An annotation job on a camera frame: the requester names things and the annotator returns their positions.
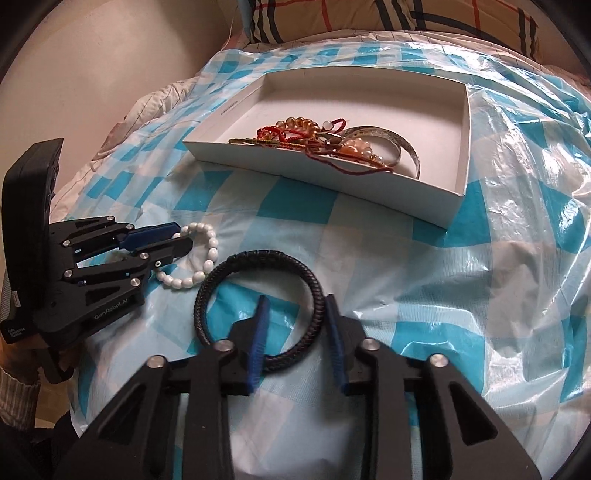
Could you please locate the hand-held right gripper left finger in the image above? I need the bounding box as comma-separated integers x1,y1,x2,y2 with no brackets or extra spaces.
55,295,271,480

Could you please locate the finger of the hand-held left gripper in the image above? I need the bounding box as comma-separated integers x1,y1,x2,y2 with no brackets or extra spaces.
65,236,195,298
50,215,182,259

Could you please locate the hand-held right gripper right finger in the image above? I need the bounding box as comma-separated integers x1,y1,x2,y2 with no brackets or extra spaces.
325,293,541,480

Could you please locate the white bead bracelet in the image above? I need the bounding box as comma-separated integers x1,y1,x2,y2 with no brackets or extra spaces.
154,222,219,291

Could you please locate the black braided bracelet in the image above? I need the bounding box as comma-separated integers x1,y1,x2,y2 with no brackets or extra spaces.
194,249,325,374

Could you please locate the red string bracelet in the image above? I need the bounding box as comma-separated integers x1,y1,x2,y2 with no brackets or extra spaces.
256,126,305,145

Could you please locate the amber bead bracelet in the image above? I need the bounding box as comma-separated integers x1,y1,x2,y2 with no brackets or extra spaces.
272,116,324,139

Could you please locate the pale pink bead bracelet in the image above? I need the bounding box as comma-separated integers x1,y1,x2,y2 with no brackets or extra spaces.
335,138,384,162

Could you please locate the red cord black bead bracelet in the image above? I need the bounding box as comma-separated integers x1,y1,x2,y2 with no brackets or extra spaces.
302,117,395,177

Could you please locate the white cardboard box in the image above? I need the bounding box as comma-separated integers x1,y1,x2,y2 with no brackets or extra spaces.
182,67,472,229

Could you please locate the person's left forearm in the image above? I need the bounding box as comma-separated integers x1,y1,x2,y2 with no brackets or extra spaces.
0,344,44,430

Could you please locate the gold hairpin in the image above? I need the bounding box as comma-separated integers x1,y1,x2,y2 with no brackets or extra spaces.
228,137,296,151

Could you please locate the white quilt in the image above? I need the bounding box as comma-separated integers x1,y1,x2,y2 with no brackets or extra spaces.
48,76,208,217

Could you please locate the blue checked plastic sheet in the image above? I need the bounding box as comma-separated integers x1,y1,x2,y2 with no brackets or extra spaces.
69,39,591,480

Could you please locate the wide silver bangle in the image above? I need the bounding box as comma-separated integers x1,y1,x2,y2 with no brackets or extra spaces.
342,124,422,181

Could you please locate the plaid pillow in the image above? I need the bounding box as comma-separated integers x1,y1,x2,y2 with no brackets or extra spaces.
245,0,541,58

